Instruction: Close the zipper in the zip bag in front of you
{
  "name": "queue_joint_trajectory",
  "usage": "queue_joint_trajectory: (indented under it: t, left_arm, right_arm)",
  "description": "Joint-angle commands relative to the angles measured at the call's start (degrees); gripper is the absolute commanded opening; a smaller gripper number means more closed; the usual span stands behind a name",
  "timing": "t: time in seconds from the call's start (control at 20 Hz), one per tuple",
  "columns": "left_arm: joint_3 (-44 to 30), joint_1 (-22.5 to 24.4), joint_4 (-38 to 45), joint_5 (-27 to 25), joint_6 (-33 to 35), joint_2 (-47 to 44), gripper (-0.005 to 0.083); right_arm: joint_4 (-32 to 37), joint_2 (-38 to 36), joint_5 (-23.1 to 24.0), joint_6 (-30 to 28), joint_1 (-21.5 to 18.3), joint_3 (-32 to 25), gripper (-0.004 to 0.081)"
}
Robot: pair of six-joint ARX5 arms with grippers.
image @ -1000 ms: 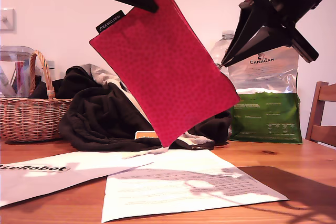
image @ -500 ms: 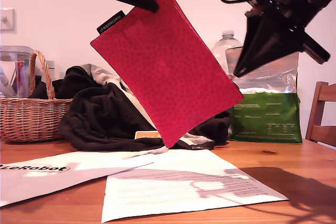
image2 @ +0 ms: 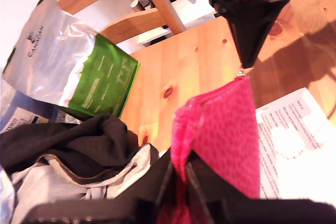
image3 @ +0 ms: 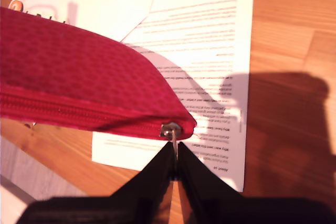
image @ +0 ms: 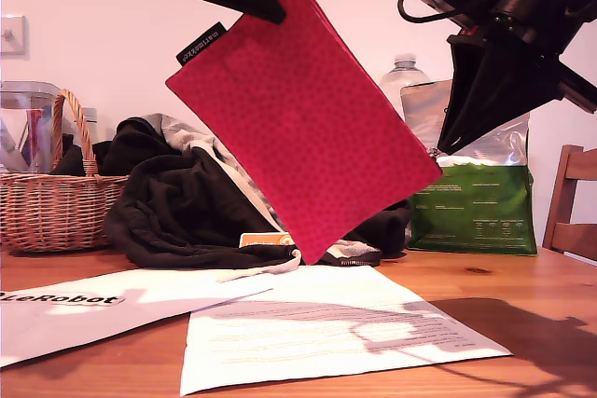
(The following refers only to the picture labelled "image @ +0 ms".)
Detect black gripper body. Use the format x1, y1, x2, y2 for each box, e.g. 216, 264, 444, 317
446, 0, 597, 114

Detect pink zip pouch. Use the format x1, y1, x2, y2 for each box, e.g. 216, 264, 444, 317
165, 0, 444, 267

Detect silver green Canagan bag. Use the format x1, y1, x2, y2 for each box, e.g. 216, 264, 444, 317
399, 80, 538, 257

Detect large clear water bottle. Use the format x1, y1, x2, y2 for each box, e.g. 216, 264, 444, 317
378, 53, 433, 124

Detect wooden chair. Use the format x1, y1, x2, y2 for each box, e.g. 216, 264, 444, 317
541, 144, 597, 265

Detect clear plastic container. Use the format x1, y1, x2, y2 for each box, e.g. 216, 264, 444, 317
0, 82, 64, 175

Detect dark brown grey-lined hoodie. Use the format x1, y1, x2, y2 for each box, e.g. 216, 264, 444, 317
51, 113, 412, 271

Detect orange LeRobot sticker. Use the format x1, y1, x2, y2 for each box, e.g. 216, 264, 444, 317
239, 231, 295, 249

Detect printed white paper sheet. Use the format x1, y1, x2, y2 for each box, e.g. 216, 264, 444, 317
179, 265, 514, 397

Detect white LeRobot envelope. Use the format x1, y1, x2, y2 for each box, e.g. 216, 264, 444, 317
0, 267, 274, 369

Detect white wall switch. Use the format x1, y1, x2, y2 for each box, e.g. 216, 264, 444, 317
0, 15, 28, 58

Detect wicker basket with handle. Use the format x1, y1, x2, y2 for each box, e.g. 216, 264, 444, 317
0, 89, 132, 254

